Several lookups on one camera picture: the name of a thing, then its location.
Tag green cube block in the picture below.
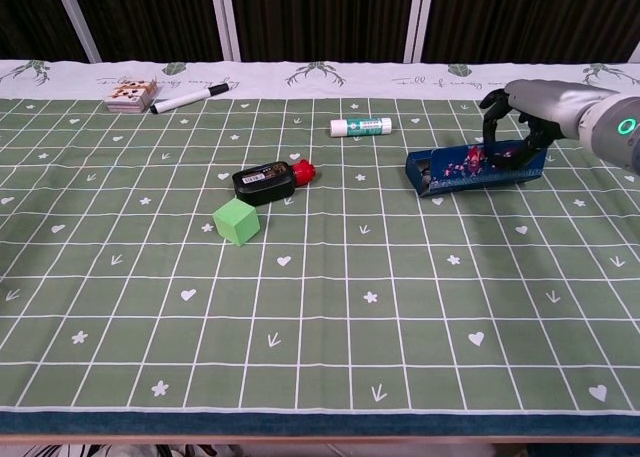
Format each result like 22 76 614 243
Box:
212 198 262 249

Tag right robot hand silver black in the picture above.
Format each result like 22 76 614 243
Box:
478 79 621 171

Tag deck of playing cards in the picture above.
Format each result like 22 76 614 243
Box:
105 78 160 114

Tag white marker black cap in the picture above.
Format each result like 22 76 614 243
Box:
149 82 232 115

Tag white green glue stick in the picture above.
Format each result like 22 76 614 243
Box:
329 117 393 138

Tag green checkered tablecloth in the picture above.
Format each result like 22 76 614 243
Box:
0 59 640 437

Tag black ink bottle red cap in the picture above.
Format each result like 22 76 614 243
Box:
231 159 318 207

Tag blue folding glasses case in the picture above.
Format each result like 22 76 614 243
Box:
404 140 546 199

